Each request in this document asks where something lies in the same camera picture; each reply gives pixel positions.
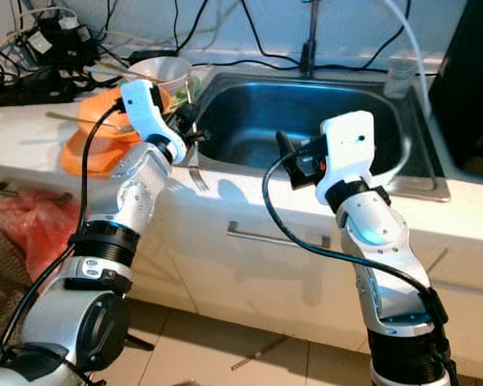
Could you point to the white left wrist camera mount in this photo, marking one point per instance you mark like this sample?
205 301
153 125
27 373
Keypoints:
145 112

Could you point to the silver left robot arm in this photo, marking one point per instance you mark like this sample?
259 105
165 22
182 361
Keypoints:
129 209

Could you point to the black power strip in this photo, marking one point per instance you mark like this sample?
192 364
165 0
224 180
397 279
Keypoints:
28 91

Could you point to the clear plastic cup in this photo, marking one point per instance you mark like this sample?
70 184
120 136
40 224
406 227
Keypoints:
401 79

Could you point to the wooden chopstick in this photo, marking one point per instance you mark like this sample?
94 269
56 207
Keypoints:
119 70

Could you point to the orange plastic plate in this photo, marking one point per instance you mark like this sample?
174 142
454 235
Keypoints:
92 159

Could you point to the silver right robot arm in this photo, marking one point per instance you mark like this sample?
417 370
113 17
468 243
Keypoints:
386 257

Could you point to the red plastic bag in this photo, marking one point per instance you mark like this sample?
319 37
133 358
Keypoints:
36 229

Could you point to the stainless steel sink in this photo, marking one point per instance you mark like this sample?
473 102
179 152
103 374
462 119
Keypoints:
274 119

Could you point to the white ceramic bowl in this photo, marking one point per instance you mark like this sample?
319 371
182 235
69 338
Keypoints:
165 68

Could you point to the tall black appliance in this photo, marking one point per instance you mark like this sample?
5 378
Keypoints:
467 80

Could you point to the metal faucet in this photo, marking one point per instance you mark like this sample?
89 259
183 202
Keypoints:
310 44

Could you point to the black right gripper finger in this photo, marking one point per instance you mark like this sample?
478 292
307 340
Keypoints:
285 145

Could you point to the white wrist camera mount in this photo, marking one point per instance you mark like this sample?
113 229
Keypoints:
350 149
145 112

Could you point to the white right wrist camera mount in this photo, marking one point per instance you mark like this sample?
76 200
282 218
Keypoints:
350 149

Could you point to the orange plastic bowl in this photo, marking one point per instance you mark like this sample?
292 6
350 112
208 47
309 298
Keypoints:
101 108

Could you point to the flat black power brick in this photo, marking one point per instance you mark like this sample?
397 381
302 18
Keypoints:
151 57

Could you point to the bulky black power adapter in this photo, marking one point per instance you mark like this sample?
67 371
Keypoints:
63 42

